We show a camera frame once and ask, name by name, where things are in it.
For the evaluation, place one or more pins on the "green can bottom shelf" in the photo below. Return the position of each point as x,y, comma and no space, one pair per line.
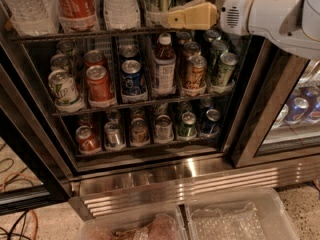
186,126

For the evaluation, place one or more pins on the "gold brown soda can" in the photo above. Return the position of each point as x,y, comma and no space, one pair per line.
193,82

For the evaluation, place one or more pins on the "left clear plastic bin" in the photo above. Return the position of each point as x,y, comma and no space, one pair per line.
162,221

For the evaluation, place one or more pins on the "white can bottom shelf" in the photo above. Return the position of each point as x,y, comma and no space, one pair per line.
163,129

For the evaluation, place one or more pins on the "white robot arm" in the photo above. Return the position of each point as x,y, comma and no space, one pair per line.
292,25

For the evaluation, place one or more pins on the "brown tea bottle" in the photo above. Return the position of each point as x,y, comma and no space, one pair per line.
164,59

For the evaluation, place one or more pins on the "blue can bottom shelf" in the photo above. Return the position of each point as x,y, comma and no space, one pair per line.
210,122

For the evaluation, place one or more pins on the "white labelled bottle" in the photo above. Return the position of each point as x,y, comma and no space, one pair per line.
121,14

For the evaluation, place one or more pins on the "blue pepsi can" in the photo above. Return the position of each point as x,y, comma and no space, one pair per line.
133,85

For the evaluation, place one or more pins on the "green silver tall can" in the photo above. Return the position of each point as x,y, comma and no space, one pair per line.
157,12

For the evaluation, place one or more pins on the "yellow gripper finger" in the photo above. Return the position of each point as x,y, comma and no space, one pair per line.
195,17
189,4

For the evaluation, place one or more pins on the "gold can bottom shelf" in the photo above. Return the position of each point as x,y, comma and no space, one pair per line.
139,132

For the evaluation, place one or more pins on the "red cola bottle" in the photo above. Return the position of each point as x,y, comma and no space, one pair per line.
78,15

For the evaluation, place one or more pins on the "open glass fridge door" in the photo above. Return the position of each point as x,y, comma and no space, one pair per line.
23,134

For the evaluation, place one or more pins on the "blue pepsi can right fridge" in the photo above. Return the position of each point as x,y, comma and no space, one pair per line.
297,106

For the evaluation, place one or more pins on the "stainless steel beverage fridge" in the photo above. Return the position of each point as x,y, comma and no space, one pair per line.
111,181

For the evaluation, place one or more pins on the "red soda can front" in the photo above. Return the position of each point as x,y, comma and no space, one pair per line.
100,89

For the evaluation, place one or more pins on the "silver can bottom shelf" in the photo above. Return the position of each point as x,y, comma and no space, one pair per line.
113,136

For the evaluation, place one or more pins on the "right clear plastic bin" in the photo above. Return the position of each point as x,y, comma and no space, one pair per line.
247,214

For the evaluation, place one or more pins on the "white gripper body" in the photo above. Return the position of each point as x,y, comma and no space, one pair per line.
235,11

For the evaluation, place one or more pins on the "white green soda can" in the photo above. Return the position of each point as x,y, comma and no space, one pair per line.
67,96

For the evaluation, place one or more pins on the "red can bottom shelf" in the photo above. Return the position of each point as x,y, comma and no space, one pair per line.
87,140

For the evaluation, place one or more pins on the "clear plastic bin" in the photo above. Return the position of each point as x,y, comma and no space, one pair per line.
247,214
162,221

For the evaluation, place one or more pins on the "closed glass fridge door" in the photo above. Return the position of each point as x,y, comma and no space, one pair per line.
275,74

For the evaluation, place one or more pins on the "clear water bottle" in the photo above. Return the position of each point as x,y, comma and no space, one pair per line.
34,17

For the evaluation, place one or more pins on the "green ginger ale can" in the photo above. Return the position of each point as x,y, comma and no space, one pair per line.
224,68

